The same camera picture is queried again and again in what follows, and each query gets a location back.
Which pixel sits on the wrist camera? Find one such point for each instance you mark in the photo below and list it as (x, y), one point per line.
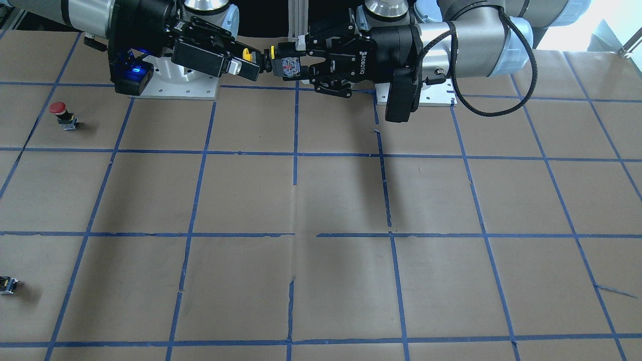
(129, 74)
(401, 96)

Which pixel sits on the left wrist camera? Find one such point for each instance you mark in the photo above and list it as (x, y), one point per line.
(401, 96)

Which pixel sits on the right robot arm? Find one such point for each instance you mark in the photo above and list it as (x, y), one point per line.
(92, 17)

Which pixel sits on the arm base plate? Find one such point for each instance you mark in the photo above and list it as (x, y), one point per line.
(438, 95)
(174, 82)

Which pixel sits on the yellow push button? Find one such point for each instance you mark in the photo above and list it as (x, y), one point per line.
(282, 60)

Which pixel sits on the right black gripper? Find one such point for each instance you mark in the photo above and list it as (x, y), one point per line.
(141, 24)

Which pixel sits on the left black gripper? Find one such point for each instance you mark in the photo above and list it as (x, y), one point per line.
(391, 47)

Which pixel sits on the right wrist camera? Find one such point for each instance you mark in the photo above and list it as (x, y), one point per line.
(129, 74)

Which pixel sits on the aluminium frame post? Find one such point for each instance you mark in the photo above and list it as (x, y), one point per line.
(297, 19)

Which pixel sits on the small black switch block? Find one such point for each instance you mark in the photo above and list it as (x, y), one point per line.
(8, 285)

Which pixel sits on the red push button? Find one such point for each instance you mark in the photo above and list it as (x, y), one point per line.
(66, 119)

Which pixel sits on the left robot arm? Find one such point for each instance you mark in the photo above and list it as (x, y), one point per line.
(463, 39)

